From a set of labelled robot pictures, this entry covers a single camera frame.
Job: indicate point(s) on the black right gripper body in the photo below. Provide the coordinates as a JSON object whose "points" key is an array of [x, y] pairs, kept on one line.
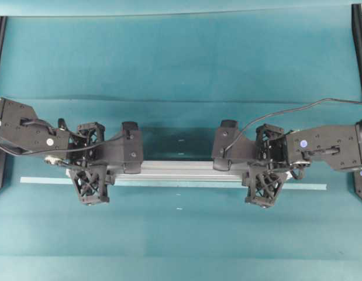
{"points": [[271, 157]]}

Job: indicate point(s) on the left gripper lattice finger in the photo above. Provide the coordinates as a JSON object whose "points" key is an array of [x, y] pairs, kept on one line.
{"points": [[92, 132], [91, 184]]}

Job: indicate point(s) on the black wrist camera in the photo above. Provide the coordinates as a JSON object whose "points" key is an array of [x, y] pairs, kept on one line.
{"points": [[132, 148], [224, 136]]}

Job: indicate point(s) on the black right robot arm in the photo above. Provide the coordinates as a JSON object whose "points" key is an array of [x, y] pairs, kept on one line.
{"points": [[340, 146]]}

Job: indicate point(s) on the black right frame post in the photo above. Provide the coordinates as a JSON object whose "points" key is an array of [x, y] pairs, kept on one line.
{"points": [[356, 25]]}

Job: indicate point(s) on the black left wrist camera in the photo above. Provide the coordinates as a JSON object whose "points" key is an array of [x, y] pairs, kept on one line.
{"points": [[132, 148]]}

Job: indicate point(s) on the silver aluminium extrusion rail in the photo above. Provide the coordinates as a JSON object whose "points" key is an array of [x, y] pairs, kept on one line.
{"points": [[159, 173]]}

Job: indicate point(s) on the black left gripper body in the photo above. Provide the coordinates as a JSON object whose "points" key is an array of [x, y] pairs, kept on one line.
{"points": [[108, 153]]}

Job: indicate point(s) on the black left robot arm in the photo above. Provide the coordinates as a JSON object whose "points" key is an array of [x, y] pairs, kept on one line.
{"points": [[23, 133]]}

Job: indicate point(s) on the light blue tape strip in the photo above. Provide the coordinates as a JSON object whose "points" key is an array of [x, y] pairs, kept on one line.
{"points": [[175, 187]]}

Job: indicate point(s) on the teal table cloth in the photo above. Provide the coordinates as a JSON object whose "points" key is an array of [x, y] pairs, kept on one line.
{"points": [[178, 68]]}

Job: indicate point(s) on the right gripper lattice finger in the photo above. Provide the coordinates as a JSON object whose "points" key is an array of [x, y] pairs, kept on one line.
{"points": [[263, 186], [270, 133]]}

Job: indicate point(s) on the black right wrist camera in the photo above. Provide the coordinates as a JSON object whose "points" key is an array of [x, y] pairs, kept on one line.
{"points": [[224, 136]]}

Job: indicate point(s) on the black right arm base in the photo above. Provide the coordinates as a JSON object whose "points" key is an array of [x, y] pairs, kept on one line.
{"points": [[358, 183]]}

